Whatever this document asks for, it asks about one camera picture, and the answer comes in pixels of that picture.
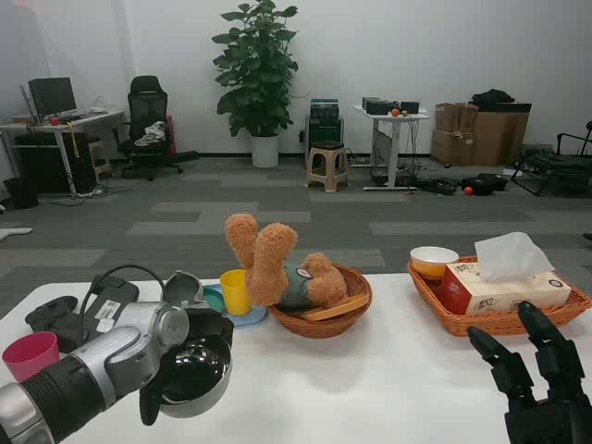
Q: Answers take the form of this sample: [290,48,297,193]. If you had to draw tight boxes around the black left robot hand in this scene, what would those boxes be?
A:
[139,307,236,426]

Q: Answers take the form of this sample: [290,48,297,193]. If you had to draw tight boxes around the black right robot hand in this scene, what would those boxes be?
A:
[466,300,592,444]

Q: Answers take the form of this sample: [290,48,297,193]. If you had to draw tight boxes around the shiny metal bowl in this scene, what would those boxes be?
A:
[156,335,234,420]

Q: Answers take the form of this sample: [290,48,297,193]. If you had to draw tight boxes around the orange and white bowl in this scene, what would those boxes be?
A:
[410,246,460,281]

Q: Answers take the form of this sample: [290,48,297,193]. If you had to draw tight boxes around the green round plate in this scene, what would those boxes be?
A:
[203,286,228,316]

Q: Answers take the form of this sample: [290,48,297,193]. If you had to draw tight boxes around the light blue tray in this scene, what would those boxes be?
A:
[203,282,268,328]

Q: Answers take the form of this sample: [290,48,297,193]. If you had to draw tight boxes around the yellow plastic cup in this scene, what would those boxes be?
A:
[219,269,253,316]

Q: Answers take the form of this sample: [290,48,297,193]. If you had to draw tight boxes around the grey shoe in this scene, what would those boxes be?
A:
[164,271,205,310]

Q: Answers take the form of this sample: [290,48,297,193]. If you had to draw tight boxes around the brown teddy bear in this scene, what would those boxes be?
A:
[224,213,349,312]

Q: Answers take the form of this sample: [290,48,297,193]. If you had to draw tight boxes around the black game controller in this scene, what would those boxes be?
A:
[55,272,141,352]

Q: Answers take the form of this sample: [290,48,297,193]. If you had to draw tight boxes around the rectangular wicker basket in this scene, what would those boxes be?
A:
[406,255,592,338]

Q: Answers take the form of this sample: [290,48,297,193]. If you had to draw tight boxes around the round wicker basket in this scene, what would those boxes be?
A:
[266,264,374,340]

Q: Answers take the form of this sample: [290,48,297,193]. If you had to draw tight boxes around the orange wooden plate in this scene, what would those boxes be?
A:
[300,294,371,324]

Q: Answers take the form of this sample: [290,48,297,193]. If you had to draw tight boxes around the red and cream tissue box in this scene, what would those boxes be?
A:
[438,262,574,317]

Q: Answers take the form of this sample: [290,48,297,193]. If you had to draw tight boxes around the black gamepad controller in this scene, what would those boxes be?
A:
[25,295,80,333]

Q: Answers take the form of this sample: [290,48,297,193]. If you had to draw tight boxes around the white tissue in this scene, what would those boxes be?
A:
[474,231,556,283]

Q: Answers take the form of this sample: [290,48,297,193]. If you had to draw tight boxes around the pink plastic cup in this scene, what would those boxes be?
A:
[2,330,61,384]

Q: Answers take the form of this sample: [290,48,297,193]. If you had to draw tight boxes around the white plant pot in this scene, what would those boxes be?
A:
[250,133,281,168]

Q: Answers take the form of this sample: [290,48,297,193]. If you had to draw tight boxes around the pink panel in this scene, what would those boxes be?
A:
[165,114,178,156]

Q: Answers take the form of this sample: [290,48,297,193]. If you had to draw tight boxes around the grey white cloth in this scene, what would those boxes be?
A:
[134,120,167,148]

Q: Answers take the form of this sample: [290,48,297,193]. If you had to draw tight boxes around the beige plastic stool dark seat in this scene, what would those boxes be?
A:
[304,141,351,193]

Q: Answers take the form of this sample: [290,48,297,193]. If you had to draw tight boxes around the plain wooden stool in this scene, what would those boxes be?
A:
[87,136,113,181]

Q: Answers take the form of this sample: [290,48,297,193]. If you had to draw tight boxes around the white desk foot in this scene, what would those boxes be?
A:
[0,225,34,241]

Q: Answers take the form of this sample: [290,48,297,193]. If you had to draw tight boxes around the black green storage cabinet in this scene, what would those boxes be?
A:
[303,117,346,167]

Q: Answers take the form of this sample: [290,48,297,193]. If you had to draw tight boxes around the black trash bin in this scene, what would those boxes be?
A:
[3,177,41,210]

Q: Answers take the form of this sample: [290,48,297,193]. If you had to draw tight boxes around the black office chair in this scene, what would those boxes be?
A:
[112,75,201,182]

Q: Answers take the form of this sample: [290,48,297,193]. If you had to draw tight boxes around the white office desk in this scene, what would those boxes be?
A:
[0,109,126,195]

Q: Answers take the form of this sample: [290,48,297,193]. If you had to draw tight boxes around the black bag green trim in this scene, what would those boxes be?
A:
[462,173,510,196]

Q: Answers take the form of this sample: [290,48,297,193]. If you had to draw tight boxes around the green black stacked crates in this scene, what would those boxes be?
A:
[309,98,341,120]

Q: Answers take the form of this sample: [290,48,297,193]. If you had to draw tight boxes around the black folding chair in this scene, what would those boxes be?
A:
[511,120,592,198]

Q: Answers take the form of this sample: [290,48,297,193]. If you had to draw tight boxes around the flat black bag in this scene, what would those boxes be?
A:
[415,177,460,195]

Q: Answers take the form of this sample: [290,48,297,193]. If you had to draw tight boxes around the green leafy plant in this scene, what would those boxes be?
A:
[211,0,312,139]

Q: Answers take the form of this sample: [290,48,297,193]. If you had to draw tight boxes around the white standing desk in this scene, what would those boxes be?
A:
[351,104,430,191]

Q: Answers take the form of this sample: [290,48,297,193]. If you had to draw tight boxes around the large black equipment box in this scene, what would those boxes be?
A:
[362,96,401,117]

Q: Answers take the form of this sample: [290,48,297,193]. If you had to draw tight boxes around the black computer monitor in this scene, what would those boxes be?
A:
[27,77,79,122]

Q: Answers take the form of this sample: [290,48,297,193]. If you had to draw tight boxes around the large cardboard box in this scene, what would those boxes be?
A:
[471,110,531,167]

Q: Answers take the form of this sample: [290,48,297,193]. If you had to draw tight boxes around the low cardboard box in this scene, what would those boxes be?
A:
[430,128,475,167]

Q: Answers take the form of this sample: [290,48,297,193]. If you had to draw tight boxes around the small stacked cardboard boxes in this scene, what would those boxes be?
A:
[434,102,480,133]

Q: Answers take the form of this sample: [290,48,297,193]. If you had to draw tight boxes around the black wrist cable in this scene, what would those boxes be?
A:
[78,264,168,343]

